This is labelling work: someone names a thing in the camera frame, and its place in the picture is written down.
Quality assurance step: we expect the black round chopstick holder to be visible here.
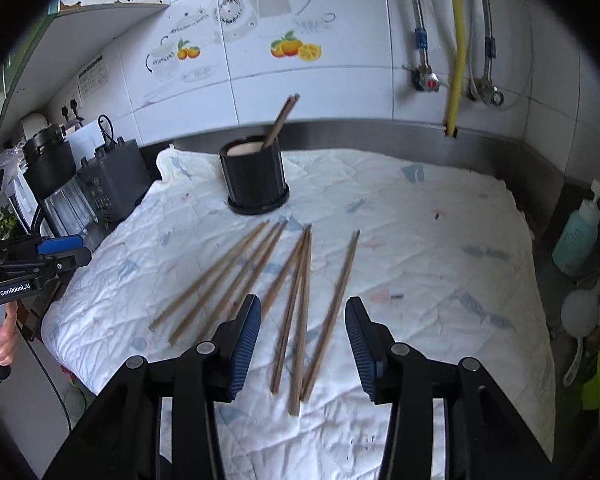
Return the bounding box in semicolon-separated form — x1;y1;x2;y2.
219;135;291;217

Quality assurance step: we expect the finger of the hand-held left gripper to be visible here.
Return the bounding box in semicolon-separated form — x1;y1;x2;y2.
44;250;94;275
36;234;86;258

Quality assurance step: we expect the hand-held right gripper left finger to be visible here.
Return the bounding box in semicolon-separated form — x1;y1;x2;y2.
40;294;262;480

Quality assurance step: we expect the clear plastic bag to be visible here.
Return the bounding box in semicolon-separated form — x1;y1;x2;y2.
0;145;31;171

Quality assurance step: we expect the red-handled water valve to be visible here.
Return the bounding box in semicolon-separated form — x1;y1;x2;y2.
405;62;441;93

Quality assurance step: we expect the braided metal hose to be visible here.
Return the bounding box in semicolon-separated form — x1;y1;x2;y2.
402;0;431;71
471;0;497;86

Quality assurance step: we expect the white rounded object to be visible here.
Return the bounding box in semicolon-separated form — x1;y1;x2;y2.
19;111;48;136

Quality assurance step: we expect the bunch of wooden chopsticks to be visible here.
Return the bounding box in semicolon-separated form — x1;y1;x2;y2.
148;219;362;417

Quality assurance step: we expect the white quilted cloth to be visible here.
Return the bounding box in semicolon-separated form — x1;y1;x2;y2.
40;145;556;480

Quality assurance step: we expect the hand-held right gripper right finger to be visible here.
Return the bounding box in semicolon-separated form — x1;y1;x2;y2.
344;296;563;480

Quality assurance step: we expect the dark grey kitchen appliance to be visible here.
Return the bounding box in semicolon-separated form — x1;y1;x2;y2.
77;137;152;224

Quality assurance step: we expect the teal soap pump bottle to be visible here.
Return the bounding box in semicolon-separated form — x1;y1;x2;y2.
551;180;600;278

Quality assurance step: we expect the chrome angle valve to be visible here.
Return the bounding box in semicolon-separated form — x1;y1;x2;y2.
467;77;506;108

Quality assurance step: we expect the black power cable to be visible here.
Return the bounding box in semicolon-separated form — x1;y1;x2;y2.
97;114;126;148

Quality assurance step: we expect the yellow gas pipe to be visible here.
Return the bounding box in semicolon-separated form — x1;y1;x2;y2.
444;0;467;139

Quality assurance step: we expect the white wall label sticker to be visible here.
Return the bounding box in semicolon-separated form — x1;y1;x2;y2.
77;55;108;98

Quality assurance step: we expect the brown tapered chopstick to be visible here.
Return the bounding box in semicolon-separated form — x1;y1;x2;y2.
262;94;295;150
267;93;301;148

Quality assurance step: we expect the person's left hand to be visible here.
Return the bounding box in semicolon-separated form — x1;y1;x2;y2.
0;304;19;366

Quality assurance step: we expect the white round kitchen brush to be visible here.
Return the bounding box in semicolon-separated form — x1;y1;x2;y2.
560;260;600;387

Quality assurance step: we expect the white box appliance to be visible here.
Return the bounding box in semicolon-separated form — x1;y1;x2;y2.
69;121;111;161

